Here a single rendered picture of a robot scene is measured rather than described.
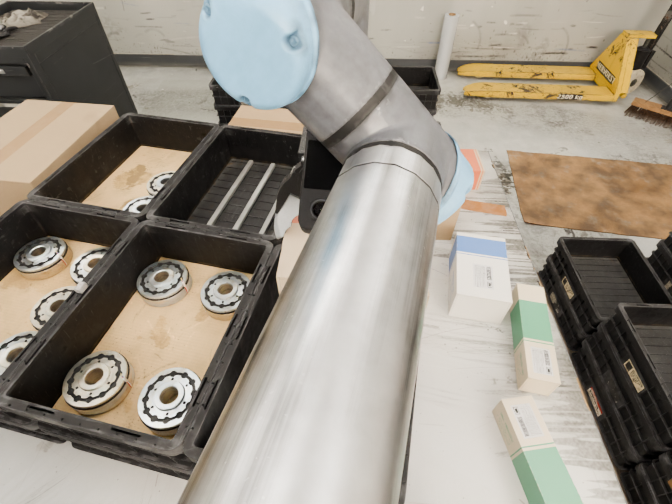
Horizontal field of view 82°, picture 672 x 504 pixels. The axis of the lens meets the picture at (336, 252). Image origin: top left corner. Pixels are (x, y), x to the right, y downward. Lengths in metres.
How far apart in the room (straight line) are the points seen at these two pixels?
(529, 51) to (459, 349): 3.49
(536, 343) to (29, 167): 1.29
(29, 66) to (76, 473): 1.68
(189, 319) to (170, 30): 3.53
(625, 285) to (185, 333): 1.64
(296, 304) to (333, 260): 0.03
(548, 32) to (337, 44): 3.90
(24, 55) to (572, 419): 2.22
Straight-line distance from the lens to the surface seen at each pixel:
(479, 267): 0.97
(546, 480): 0.82
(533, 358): 0.91
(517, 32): 4.06
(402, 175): 0.23
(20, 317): 1.00
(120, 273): 0.87
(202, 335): 0.80
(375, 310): 0.16
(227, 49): 0.27
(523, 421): 0.84
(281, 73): 0.26
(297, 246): 0.50
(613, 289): 1.87
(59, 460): 0.96
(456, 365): 0.91
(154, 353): 0.81
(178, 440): 0.62
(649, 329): 1.65
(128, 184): 1.21
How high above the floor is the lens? 1.49
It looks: 48 degrees down
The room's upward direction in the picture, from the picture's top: straight up
